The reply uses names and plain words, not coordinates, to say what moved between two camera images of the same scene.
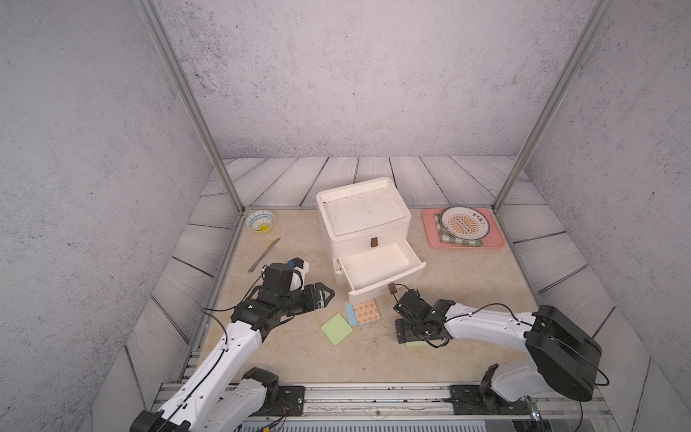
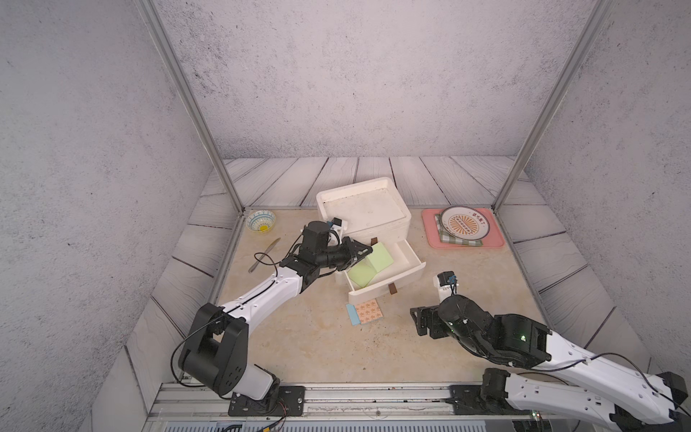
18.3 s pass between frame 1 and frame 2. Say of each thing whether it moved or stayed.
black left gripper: moved
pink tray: stayed
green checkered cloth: stayed
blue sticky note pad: stayed
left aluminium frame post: stayed
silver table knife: stayed
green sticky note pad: moved
